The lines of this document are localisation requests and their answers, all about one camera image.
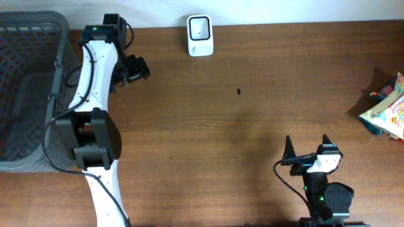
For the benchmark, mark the white barcode scanner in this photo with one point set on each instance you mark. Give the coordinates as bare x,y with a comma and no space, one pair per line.
199,35

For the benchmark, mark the black red snack packet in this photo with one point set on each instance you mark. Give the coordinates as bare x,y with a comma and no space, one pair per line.
388,88

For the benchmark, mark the cream blue snack bag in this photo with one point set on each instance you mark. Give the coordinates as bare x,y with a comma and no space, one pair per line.
387,115

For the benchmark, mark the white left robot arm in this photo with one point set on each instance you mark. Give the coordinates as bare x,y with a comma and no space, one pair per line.
89,134

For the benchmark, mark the grey plastic basket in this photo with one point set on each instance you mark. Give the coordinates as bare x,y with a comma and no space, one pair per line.
39,72

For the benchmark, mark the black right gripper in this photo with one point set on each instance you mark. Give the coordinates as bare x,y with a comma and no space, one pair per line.
303,159

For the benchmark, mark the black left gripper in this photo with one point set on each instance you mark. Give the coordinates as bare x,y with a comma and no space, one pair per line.
136,72

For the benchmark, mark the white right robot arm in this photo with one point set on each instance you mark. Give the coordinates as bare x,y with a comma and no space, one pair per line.
328,202

